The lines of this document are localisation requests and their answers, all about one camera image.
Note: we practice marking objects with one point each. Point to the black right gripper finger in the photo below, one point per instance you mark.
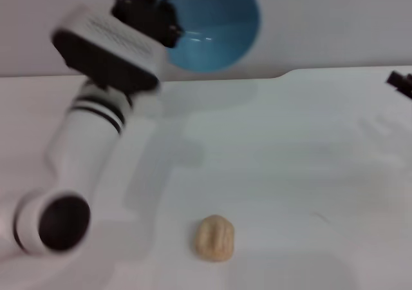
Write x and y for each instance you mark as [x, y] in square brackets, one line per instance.
[395, 79]

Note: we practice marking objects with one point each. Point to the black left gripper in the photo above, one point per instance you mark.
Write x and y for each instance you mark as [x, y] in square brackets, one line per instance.
[148, 16]

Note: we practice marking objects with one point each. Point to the blue bowl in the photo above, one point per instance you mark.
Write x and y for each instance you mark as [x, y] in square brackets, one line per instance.
[219, 22]

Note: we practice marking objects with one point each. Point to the beige egg yolk pastry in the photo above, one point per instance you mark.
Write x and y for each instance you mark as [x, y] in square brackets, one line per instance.
[214, 238]

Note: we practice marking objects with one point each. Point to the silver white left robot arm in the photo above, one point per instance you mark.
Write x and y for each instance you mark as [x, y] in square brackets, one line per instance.
[87, 148]

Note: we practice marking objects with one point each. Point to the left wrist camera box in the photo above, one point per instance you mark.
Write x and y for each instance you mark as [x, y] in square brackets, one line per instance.
[106, 51]

